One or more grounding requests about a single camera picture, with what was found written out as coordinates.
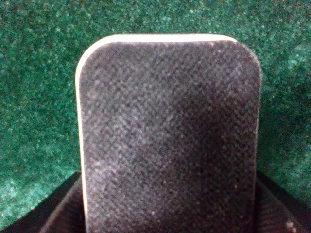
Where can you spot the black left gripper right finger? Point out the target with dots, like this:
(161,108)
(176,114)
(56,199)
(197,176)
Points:
(276,211)

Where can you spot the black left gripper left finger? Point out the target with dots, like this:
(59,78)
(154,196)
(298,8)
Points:
(61,212)

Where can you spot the black and white board eraser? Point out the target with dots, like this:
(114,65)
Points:
(168,130)

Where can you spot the green velvet table cloth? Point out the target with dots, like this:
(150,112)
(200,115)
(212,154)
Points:
(41,42)

